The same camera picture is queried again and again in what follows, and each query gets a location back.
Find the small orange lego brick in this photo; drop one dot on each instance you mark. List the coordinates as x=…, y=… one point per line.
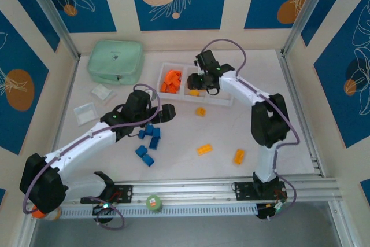
x=164, y=87

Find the orange curved lego piece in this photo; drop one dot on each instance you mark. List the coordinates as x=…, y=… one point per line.
x=173, y=74

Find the orange studded lego brick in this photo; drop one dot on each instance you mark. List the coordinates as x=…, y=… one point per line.
x=173, y=88

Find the long blue lego brick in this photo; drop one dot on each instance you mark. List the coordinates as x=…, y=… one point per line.
x=154, y=143

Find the tall yellow lego brick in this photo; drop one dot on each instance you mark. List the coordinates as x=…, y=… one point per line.
x=200, y=111

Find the yellow lego plate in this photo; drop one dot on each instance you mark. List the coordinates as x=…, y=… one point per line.
x=204, y=149

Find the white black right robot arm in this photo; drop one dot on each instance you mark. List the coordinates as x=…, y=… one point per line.
x=269, y=131

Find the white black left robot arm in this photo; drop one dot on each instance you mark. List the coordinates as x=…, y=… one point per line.
x=43, y=186

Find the clear plastic packet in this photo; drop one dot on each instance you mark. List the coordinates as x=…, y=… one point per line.
x=85, y=113
x=101, y=92

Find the blue lego cube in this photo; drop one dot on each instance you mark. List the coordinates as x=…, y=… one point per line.
x=141, y=151
x=148, y=160

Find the mint green zipper pouch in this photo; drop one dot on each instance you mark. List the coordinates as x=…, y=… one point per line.
x=115, y=62

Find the black electronics module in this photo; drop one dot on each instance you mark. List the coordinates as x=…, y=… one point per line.
x=104, y=212
x=269, y=211

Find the aluminium side rail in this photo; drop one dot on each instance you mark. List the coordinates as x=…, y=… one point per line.
x=291, y=79
x=67, y=96

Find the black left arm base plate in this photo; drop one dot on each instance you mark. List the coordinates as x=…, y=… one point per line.
x=124, y=193

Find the long aluminium base rail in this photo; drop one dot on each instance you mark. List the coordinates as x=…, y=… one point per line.
x=188, y=190

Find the aluminium frame post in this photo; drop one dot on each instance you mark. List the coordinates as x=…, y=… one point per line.
x=310, y=7
x=47, y=7

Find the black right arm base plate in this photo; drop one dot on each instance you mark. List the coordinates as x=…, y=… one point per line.
x=242, y=190

